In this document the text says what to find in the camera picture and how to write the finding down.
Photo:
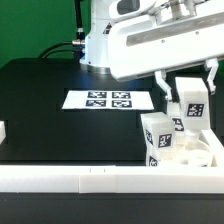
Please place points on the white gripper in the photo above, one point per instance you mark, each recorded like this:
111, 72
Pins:
159, 35

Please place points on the white round stool seat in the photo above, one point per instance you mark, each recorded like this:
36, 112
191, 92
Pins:
198, 155

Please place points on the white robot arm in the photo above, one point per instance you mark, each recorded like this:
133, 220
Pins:
96, 42

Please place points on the white paper with tags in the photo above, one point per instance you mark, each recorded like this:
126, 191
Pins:
112, 100

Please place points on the white left fence block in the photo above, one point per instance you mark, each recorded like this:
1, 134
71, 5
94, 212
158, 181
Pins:
2, 131

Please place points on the white right fence wall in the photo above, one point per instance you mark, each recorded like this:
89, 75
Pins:
217, 148

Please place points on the white fence wall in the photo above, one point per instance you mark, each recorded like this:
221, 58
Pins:
110, 179
217, 148

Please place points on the white front fence wall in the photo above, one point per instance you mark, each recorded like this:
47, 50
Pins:
110, 179

